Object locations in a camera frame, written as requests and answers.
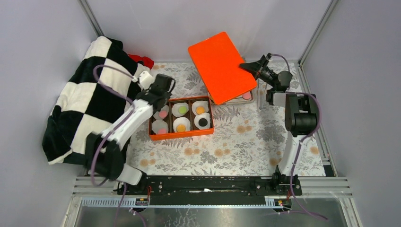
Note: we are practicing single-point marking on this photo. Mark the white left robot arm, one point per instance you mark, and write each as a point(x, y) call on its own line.
point(104, 150)

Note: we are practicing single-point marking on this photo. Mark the red cloth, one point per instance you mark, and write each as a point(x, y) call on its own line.
point(142, 61)

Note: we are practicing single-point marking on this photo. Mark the stainless steel tray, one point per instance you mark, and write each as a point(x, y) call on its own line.
point(239, 100)

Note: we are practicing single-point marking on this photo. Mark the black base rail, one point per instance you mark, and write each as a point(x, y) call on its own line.
point(212, 190)

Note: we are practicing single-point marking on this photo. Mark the black cookie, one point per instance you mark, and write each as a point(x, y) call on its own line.
point(203, 122)

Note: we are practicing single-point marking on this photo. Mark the pink cookie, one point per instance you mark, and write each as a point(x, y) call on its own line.
point(247, 95)
point(162, 131)
point(163, 114)

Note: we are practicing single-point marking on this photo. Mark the black white checkered blanket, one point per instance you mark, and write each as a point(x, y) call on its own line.
point(91, 101)

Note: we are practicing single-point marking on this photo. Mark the steel tongs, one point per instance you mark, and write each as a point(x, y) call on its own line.
point(261, 94)

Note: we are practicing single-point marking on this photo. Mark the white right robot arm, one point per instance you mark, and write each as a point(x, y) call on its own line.
point(302, 110)

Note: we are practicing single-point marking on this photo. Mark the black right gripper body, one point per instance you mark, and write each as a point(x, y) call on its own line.
point(266, 75)

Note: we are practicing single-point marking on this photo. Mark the orange cookie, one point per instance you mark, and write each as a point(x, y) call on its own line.
point(200, 110)
point(180, 128)

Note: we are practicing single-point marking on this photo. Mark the orange tin lid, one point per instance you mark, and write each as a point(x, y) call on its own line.
point(217, 61)

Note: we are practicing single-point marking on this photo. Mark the orange cookie tin box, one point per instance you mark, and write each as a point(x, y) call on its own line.
point(190, 115)

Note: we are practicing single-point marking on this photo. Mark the green cookie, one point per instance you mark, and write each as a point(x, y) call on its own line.
point(183, 109)

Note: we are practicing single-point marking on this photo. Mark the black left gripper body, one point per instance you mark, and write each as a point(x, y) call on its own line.
point(166, 98)

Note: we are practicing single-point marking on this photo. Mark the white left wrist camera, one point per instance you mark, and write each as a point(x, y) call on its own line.
point(144, 80)

